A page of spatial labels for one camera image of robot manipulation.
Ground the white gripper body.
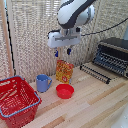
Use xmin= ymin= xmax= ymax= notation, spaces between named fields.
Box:
xmin=46 ymin=28 xmax=82 ymax=50

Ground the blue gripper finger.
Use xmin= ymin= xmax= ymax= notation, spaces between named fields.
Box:
xmin=54 ymin=48 xmax=60 ymax=58
xmin=66 ymin=47 xmax=72 ymax=56

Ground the red bowl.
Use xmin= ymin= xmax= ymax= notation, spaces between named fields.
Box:
xmin=55 ymin=83 xmax=75 ymax=100

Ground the red plastic shopping basket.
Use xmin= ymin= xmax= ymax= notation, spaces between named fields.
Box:
xmin=0 ymin=75 xmax=42 ymax=128

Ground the yellow red snack box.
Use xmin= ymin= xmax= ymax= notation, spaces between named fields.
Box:
xmin=55 ymin=59 xmax=75 ymax=85

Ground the blue mug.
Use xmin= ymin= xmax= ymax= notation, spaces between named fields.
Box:
xmin=35 ymin=74 xmax=53 ymax=94

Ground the black toaster oven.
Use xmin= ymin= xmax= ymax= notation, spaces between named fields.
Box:
xmin=92 ymin=37 xmax=128 ymax=79

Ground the black wire oven rack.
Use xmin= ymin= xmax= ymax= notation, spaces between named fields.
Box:
xmin=79 ymin=63 xmax=112 ymax=85

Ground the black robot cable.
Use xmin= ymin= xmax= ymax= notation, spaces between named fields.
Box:
xmin=80 ymin=17 xmax=128 ymax=37

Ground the wooden post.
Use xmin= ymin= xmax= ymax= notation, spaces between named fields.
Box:
xmin=0 ymin=0 xmax=16 ymax=79

